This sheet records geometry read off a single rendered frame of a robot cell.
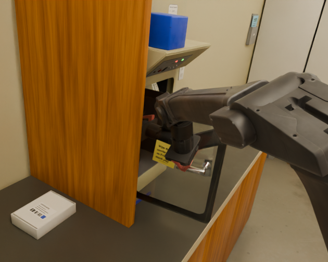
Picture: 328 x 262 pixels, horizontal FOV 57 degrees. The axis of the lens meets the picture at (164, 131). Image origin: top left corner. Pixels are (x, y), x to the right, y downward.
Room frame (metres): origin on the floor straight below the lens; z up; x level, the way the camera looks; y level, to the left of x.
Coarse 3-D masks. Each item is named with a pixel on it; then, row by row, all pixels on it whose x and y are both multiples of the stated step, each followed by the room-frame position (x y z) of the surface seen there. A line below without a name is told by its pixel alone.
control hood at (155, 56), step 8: (192, 40) 1.14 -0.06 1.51; (152, 48) 0.86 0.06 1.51; (184, 48) 0.93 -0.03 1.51; (192, 48) 0.97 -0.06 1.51; (200, 48) 1.04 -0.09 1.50; (152, 56) 0.85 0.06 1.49; (160, 56) 0.83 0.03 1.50; (168, 56) 0.85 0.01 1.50; (176, 56) 0.91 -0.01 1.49; (192, 56) 1.06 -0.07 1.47; (152, 64) 0.85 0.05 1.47; (184, 64) 1.11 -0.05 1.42
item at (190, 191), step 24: (144, 96) 0.87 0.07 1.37; (144, 120) 0.86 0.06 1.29; (144, 144) 0.86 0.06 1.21; (216, 144) 0.78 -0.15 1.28; (144, 168) 0.86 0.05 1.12; (168, 168) 0.83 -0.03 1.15; (216, 168) 0.77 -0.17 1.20; (144, 192) 0.85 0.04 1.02; (168, 192) 0.82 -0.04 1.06; (192, 192) 0.79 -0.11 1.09; (216, 192) 0.77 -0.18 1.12; (192, 216) 0.79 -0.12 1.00
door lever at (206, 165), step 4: (204, 164) 0.78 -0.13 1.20; (208, 164) 0.78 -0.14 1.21; (176, 168) 0.77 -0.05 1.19; (188, 168) 0.75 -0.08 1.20; (192, 168) 0.75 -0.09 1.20; (196, 168) 0.75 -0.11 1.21; (200, 168) 0.75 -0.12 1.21; (204, 168) 0.75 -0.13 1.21; (208, 168) 0.78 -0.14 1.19; (192, 172) 0.75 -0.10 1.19; (196, 172) 0.74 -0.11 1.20; (200, 172) 0.74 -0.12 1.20; (204, 172) 0.74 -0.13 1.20
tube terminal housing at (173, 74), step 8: (152, 0) 0.96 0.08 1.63; (160, 0) 1.00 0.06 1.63; (168, 0) 1.04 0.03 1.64; (176, 0) 1.09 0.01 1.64; (184, 0) 1.14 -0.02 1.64; (152, 8) 0.96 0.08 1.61; (160, 8) 1.01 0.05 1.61; (168, 8) 1.05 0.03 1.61; (184, 8) 1.15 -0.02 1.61; (168, 72) 1.09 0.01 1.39; (176, 72) 1.15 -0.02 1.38; (152, 80) 1.00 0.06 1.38; (160, 80) 1.05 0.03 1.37; (168, 80) 1.15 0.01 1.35; (176, 80) 1.16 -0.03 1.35; (168, 88) 1.16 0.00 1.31
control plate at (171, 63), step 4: (184, 56) 0.98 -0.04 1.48; (188, 56) 1.02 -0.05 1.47; (168, 60) 0.89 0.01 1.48; (172, 60) 0.92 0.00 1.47; (176, 60) 0.96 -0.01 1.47; (180, 60) 0.99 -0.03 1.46; (184, 60) 1.04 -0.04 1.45; (160, 64) 0.87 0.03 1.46; (164, 64) 0.90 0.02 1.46; (168, 64) 0.94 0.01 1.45; (172, 64) 0.98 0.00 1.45; (176, 64) 1.02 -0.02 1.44; (156, 68) 0.88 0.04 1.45; (160, 68) 0.92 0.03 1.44; (164, 68) 0.95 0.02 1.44; (168, 68) 0.99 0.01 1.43; (172, 68) 1.03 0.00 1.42; (152, 72) 0.90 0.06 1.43; (156, 72) 0.93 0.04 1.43; (160, 72) 0.97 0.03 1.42
